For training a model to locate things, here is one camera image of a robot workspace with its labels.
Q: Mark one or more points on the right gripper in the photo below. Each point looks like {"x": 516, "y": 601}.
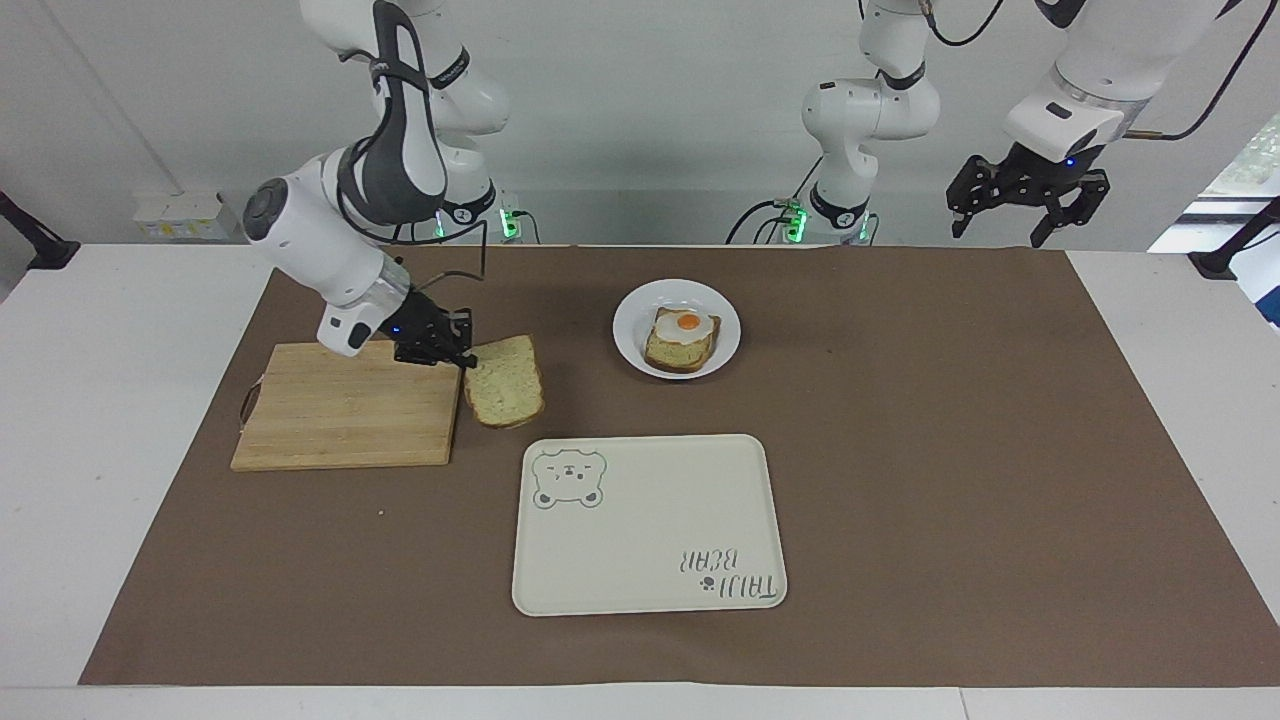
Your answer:
{"x": 418, "y": 325}

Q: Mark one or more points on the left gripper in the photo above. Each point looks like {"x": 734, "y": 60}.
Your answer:
{"x": 1048, "y": 168}

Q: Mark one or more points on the toasted bread slice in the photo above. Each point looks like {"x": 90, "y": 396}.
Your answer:
{"x": 676, "y": 352}

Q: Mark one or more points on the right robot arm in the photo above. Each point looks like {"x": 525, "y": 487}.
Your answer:
{"x": 320, "y": 235}

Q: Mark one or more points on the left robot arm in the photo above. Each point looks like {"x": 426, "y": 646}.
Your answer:
{"x": 868, "y": 110}

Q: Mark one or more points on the plain bread slice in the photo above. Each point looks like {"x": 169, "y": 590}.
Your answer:
{"x": 506, "y": 382}

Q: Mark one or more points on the cream tray with bear print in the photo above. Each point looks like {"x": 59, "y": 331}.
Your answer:
{"x": 640, "y": 530}

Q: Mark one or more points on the wooden cutting board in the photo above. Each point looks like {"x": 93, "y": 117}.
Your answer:
{"x": 345, "y": 408}

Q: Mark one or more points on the black stand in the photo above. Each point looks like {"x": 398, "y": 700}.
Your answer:
{"x": 1228, "y": 255}
{"x": 40, "y": 245}

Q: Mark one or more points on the white round plate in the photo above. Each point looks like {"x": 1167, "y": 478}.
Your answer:
{"x": 632, "y": 335}

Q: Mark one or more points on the fried egg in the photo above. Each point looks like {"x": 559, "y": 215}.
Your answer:
{"x": 687, "y": 323}

